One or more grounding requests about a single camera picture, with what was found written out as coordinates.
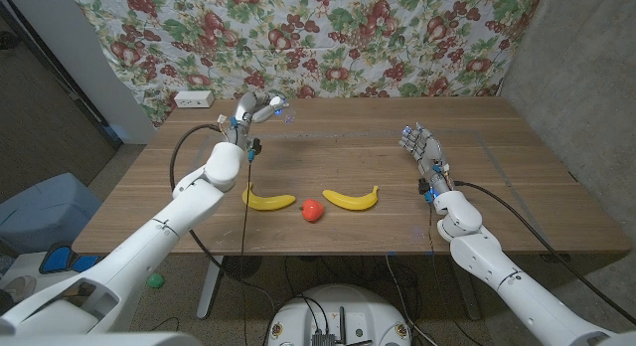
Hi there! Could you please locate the floral fruit print backdrop cloth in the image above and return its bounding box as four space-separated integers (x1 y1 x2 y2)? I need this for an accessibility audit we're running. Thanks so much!
69 0 546 128

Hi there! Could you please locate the grey shoe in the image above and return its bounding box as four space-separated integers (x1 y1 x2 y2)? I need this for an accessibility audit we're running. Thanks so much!
0 274 39 305

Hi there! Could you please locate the dark brown door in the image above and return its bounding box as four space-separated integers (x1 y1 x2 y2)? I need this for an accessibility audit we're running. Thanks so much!
0 0 123 203

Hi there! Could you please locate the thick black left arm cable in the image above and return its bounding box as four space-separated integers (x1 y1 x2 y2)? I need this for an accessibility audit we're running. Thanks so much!
168 122 277 332

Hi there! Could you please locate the blue and black floor item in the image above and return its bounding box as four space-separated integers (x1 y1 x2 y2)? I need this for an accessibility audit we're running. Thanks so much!
38 243 103 275

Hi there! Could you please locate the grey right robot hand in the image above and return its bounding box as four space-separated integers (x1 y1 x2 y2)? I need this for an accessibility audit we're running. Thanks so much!
398 122 451 193

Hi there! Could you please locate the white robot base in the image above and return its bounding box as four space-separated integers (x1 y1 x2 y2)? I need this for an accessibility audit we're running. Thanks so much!
266 283 412 346

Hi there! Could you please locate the white robot torso edge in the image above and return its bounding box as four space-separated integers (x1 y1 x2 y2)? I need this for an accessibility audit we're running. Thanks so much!
0 330 203 346

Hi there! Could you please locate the yellow toy banana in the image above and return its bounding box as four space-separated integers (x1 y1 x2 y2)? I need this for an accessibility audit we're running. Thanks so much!
322 185 380 212
241 181 297 212

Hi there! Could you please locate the clear medicine bottle white cap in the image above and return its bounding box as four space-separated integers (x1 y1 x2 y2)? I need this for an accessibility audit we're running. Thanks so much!
270 92 297 124

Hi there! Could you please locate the blue-grey plastic bin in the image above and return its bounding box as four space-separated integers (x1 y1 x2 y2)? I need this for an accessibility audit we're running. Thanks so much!
0 172 103 255

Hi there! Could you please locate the red toy apple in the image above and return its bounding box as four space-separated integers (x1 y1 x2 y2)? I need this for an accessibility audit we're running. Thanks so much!
299 198 326 223

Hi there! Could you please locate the grey floor cable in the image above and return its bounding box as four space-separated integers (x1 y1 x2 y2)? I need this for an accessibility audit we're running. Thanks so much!
385 254 438 346

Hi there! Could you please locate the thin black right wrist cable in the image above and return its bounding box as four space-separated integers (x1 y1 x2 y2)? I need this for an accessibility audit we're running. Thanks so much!
426 201 466 346

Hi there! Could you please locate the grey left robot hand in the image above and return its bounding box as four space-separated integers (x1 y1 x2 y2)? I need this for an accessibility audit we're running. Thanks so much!
227 90 289 148

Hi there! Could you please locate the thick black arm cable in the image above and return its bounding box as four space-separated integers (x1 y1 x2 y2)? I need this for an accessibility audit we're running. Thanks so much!
168 122 277 332
454 180 636 326

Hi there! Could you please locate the metal table leg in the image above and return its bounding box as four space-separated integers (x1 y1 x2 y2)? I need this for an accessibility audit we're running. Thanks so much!
449 254 482 321
196 255 225 321

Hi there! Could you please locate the white power strip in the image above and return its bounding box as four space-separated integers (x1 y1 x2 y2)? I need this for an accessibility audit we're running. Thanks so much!
173 89 216 109

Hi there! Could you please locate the round black floor fan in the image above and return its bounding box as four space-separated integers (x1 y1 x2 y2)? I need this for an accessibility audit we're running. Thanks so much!
222 255 263 280

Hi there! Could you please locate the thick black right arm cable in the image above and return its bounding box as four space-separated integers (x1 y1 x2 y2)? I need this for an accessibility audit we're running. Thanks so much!
454 180 636 326

